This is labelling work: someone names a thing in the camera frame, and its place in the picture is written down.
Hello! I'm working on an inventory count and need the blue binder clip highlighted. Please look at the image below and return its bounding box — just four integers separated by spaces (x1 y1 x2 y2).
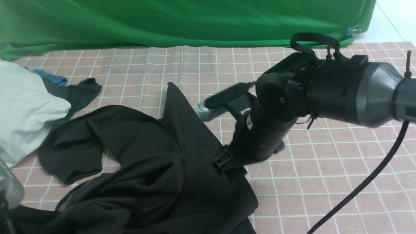
345 25 361 38

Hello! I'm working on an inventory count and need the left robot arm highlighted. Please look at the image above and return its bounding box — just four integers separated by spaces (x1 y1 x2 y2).
0 159 25 234

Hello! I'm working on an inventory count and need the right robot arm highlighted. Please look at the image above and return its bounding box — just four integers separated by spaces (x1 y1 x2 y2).
204 52 415 172

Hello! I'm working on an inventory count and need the dark gray long-sleeve shirt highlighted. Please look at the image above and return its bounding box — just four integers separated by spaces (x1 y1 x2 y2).
11 82 258 234

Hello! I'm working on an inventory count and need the green backdrop cloth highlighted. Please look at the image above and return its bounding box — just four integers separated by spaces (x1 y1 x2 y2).
0 0 376 61

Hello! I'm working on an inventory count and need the black right camera cable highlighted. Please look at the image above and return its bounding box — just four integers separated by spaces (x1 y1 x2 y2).
289 32 416 234

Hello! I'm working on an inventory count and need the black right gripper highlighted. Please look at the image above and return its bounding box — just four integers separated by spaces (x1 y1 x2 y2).
213 98 298 174

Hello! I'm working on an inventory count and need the blue garment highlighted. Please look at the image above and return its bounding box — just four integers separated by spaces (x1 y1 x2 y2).
32 69 68 86

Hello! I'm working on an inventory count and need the white garment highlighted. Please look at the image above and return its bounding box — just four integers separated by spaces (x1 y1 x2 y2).
0 61 71 167

